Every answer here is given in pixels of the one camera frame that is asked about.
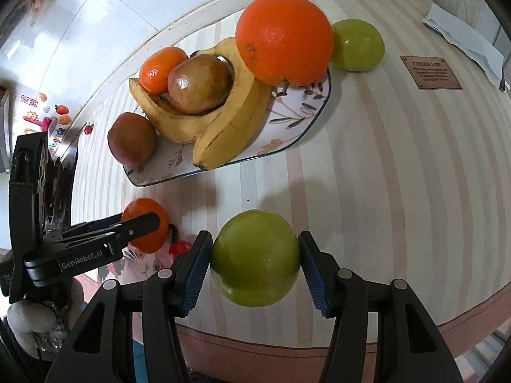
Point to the small mandarin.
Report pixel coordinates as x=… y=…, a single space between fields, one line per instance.
x=152 y=242
x=155 y=70

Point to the brown kiwi-like fruit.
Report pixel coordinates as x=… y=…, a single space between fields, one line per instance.
x=132 y=139

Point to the red apple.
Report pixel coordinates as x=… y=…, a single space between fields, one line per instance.
x=199 y=84

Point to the floral white ceramic plate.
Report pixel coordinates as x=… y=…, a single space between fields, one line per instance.
x=286 y=121

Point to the left yellow banana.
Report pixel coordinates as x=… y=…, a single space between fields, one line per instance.
x=174 y=126

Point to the green apple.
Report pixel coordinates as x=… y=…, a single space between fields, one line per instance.
x=358 y=45
x=255 y=258

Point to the striped table cloth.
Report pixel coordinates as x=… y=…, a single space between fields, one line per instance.
x=393 y=181

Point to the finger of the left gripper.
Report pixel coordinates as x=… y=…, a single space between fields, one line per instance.
x=125 y=231

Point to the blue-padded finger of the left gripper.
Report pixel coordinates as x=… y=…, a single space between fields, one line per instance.
x=86 y=227

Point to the large orange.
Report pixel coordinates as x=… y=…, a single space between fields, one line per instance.
x=285 y=41

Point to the brown label patch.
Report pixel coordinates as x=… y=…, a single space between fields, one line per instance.
x=431 y=73

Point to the colourful fruit sticker sheet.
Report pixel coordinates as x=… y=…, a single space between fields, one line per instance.
x=39 y=115

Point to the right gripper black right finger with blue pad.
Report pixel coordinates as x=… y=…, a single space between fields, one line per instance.
x=410 y=348

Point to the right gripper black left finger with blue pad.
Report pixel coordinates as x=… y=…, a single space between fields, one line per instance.
x=100 y=345

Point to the right yellow banana bunch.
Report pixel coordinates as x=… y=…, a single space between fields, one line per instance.
x=240 y=117

